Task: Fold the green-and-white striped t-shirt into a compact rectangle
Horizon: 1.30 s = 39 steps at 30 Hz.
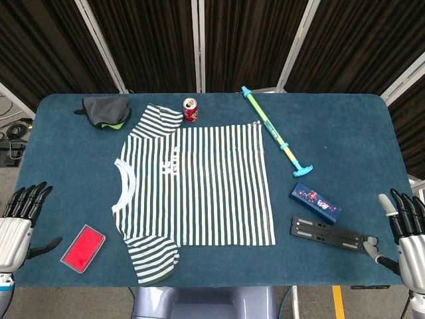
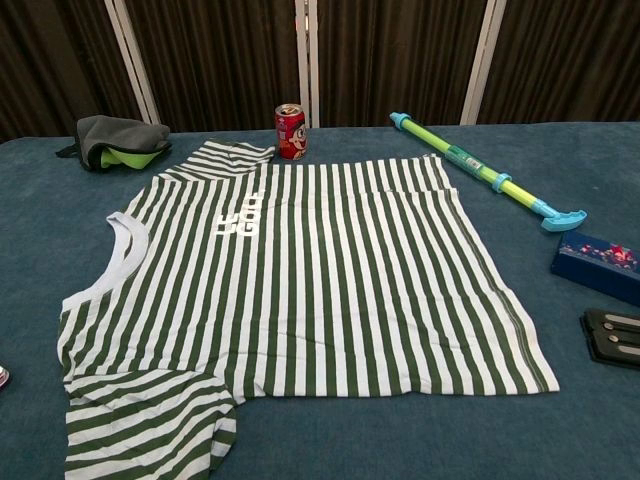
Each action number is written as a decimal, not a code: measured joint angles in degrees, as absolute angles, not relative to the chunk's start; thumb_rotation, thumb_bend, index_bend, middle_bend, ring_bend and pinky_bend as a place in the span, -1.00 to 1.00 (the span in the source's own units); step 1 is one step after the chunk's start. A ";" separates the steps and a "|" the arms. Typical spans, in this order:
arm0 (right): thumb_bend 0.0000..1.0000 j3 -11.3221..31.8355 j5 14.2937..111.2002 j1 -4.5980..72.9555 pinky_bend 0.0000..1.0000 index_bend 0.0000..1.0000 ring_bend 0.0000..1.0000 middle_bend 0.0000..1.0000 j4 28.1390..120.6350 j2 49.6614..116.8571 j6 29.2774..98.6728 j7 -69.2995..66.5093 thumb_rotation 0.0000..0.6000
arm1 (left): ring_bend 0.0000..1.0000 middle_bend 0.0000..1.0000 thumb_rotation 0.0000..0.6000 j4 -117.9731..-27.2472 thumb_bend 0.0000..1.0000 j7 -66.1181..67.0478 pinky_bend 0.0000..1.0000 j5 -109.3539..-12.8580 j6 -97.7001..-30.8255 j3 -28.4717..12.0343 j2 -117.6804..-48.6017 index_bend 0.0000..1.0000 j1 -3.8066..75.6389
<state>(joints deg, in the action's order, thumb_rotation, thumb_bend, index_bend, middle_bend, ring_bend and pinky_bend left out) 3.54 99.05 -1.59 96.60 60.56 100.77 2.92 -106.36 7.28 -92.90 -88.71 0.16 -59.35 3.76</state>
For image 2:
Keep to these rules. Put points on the black folding stand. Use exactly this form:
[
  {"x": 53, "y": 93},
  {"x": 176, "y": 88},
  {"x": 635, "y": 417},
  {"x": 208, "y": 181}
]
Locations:
[{"x": 610, "y": 345}]

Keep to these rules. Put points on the red rectangular card case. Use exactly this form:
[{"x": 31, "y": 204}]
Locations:
[{"x": 3, "y": 377}]

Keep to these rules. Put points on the dark blue printed box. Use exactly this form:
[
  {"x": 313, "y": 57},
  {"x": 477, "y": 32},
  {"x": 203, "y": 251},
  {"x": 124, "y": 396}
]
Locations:
[{"x": 595, "y": 270}]

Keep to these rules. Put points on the grey cloth with green lining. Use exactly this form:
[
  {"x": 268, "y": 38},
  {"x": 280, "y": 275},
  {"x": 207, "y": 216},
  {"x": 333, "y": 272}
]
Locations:
[{"x": 120, "y": 132}]

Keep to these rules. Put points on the green white striped T-shirt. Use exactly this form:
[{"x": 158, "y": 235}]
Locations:
[{"x": 300, "y": 275}]

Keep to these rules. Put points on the teal yellow toy stick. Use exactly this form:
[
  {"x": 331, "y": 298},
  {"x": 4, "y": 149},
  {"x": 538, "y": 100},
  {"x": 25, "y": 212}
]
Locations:
[{"x": 465, "y": 160}]

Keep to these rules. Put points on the white framed dark partition panel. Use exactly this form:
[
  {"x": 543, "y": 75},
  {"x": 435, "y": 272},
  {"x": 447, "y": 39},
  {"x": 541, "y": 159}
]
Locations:
[
  {"x": 50, "y": 60},
  {"x": 565, "y": 55},
  {"x": 400, "y": 55},
  {"x": 215, "y": 60}
]

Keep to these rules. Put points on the red soda can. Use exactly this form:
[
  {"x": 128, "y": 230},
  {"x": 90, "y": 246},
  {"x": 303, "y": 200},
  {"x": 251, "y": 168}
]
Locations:
[{"x": 291, "y": 135}]

